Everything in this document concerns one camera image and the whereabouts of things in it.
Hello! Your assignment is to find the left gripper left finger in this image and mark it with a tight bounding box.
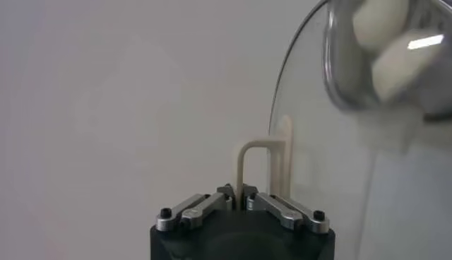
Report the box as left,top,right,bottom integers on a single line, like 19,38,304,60
155,182,237,233

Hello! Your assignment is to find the glass lid with cream handle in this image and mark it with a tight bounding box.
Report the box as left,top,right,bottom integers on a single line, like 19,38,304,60
234,0,452,260

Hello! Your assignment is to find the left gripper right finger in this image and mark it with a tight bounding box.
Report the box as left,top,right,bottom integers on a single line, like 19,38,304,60
242,183,332,235

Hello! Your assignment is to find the stainless steel steamer basket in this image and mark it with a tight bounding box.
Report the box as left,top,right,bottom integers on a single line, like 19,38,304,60
323,0,452,119

